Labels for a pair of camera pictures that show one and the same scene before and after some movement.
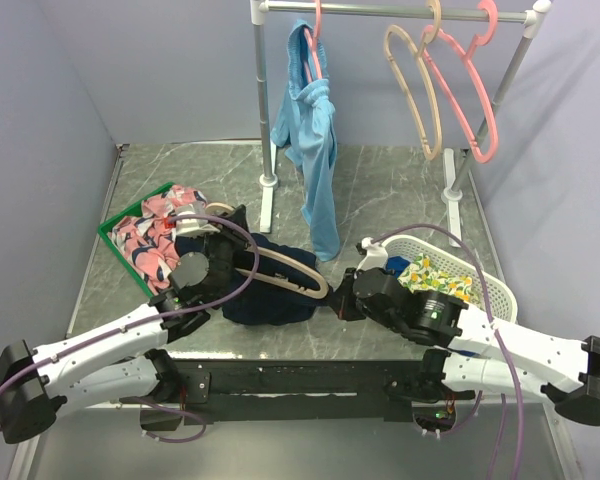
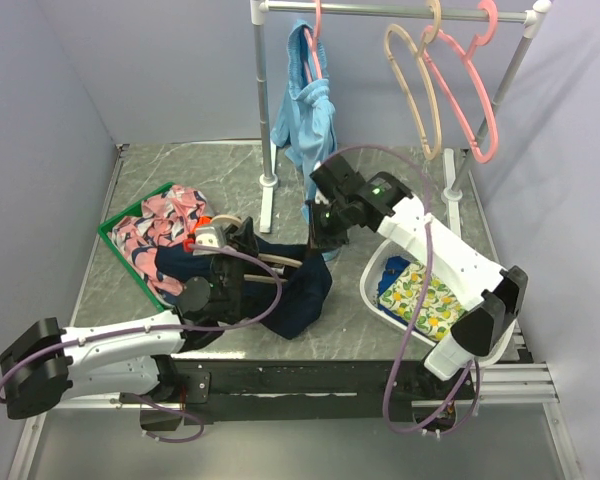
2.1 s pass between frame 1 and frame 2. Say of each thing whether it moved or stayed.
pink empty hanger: stayed
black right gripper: moved
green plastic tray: stayed
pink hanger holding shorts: stayed
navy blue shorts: moved
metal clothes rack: stayed
